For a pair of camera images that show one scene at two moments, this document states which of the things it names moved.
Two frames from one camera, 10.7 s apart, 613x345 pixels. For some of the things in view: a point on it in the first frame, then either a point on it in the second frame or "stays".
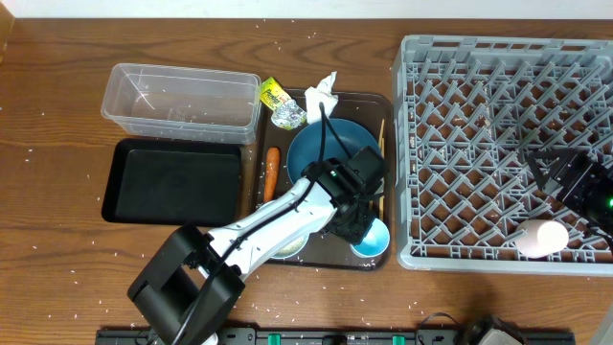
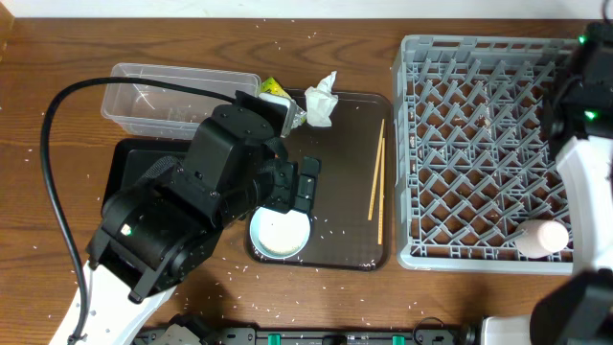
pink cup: [537, 239] stays
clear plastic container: [185, 103] stays
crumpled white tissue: [321, 92] stays
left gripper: [357, 221] to [291, 184]
